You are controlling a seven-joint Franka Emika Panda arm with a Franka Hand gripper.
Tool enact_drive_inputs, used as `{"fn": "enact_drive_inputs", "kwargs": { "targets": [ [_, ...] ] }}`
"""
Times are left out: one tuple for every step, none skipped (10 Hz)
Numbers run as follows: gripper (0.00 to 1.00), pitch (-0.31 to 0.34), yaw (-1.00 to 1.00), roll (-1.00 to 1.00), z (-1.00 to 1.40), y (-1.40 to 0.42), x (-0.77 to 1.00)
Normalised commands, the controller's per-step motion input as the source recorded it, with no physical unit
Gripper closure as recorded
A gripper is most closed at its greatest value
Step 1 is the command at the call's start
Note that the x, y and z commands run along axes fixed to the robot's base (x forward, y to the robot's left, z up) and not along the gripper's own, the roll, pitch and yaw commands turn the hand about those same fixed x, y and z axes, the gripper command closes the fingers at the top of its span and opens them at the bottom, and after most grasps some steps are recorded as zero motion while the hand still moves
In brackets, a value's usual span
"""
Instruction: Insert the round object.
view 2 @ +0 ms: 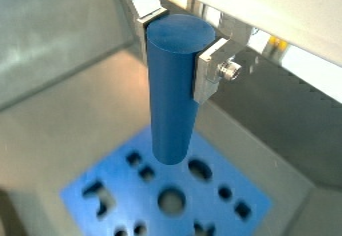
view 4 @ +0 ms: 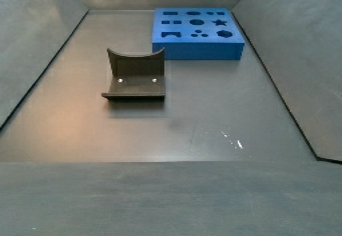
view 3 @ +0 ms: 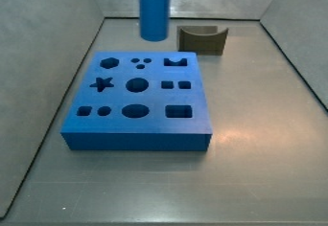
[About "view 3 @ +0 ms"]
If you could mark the blue round cylinder peg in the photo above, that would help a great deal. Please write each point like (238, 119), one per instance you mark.
(153, 19)

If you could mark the blue shape-sorter block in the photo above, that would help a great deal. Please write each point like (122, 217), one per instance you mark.
(139, 102)

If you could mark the dark concave curved block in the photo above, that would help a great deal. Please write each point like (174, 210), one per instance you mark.
(201, 39)

